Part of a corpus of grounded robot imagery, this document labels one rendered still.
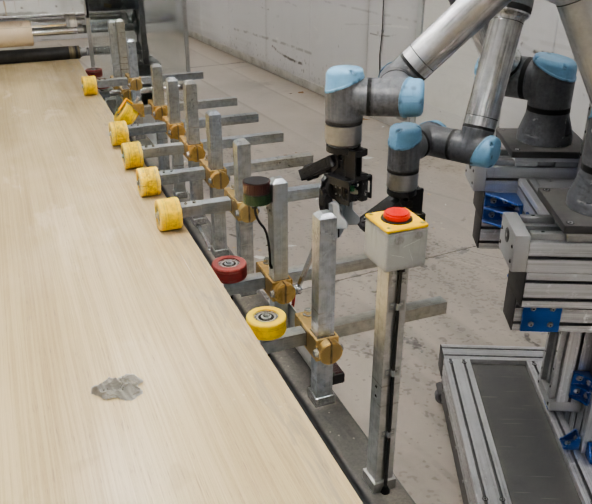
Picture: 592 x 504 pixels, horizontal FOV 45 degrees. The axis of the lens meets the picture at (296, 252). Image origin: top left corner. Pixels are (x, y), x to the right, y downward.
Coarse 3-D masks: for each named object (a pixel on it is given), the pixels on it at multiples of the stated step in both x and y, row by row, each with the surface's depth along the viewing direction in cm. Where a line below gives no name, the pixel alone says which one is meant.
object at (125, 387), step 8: (128, 376) 123; (136, 376) 123; (104, 384) 121; (112, 384) 121; (120, 384) 121; (128, 384) 120; (136, 384) 122; (96, 392) 120; (104, 392) 119; (112, 392) 119; (120, 392) 119; (128, 392) 120; (136, 392) 120
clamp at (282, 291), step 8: (256, 264) 171; (264, 264) 170; (256, 272) 172; (264, 272) 166; (272, 280) 163; (280, 280) 163; (288, 280) 163; (272, 288) 162; (280, 288) 161; (288, 288) 162; (272, 296) 162; (280, 296) 162; (288, 296) 162
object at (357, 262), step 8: (352, 256) 176; (360, 256) 176; (304, 264) 172; (336, 264) 173; (344, 264) 173; (352, 264) 174; (360, 264) 175; (368, 264) 176; (288, 272) 169; (296, 272) 169; (336, 272) 174; (344, 272) 174; (248, 280) 165; (256, 280) 166; (264, 280) 167; (296, 280) 170; (304, 280) 171; (232, 288) 164; (240, 288) 165; (248, 288) 166; (256, 288) 167; (264, 288) 168
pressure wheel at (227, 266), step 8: (224, 256) 166; (232, 256) 166; (216, 264) 162; (224, 264) 163; (232, 264) 162; (240, 264) 162; (216, 272) 161; (224, 272) 160; (232, 272) 160; (240, 272) 161; (224, 280) 160; (232, 280) 161; (240, 280) 162; (232, 296) 166
